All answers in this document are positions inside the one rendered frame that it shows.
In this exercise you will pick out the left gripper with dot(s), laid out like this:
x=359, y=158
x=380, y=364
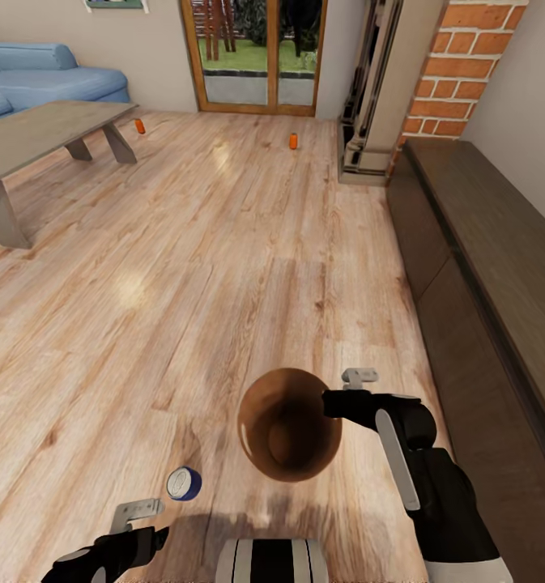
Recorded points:
x=136, y=547

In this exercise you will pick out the trash can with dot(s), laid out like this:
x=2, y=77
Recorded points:
x=282, y=427

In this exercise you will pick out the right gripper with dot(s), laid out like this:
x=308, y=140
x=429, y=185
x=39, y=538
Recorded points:
x=342, y=403

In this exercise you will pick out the coffee table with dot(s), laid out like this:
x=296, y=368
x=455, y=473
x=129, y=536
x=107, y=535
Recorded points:
x=33, y=133

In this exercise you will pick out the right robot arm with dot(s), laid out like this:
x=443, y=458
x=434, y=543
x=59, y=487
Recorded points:
x=436, y=493

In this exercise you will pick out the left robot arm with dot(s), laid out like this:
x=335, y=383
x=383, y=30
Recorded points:
x=112, y=554

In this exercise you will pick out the wood fireplace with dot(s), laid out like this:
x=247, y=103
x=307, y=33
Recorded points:
x=394, y=40

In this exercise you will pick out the robot trunk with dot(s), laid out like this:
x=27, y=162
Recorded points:
x=271, y=560

